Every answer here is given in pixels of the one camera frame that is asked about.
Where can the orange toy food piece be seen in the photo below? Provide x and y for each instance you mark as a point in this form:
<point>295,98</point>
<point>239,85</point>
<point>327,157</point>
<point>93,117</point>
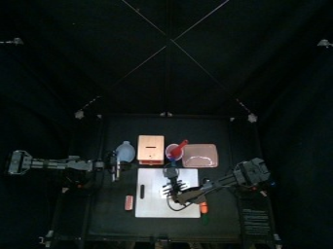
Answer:
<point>204,208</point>

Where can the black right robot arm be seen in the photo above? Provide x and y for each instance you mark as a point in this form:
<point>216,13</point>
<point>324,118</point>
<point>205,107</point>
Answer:
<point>225,181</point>

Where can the metal frame bracket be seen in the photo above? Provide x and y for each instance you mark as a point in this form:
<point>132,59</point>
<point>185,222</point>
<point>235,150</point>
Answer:
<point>18,41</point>
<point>80,114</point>
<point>323,42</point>

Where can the white cup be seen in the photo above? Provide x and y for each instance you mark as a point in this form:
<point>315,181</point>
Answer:
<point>169,155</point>

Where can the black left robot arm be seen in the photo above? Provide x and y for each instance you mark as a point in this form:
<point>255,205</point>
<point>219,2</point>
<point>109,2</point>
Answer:
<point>53,163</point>

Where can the light blue bowl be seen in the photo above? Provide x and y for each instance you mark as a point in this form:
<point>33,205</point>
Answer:
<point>126,152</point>

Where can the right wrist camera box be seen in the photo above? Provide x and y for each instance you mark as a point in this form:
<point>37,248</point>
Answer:
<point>193,196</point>

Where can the pink plastic plate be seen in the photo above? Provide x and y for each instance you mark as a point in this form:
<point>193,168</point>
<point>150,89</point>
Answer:
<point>200,155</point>

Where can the wooden box with slot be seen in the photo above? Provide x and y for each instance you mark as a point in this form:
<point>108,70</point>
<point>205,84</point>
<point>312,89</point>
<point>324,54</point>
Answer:
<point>150,149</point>

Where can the printed label sticker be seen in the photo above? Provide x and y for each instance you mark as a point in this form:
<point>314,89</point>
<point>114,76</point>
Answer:
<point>256,223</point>

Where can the white plastic cutting board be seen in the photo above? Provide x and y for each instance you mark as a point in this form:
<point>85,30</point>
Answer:
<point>152,207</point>

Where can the green toy food piece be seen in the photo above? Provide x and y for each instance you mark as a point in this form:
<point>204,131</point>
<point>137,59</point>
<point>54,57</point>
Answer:
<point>205,220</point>

